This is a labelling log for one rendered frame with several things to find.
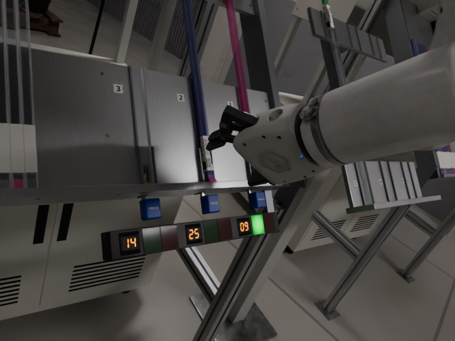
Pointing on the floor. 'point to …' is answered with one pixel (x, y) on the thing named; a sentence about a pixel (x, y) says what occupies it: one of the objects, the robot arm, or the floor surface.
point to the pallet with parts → (39, 23)
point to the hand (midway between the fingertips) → (235, 159)
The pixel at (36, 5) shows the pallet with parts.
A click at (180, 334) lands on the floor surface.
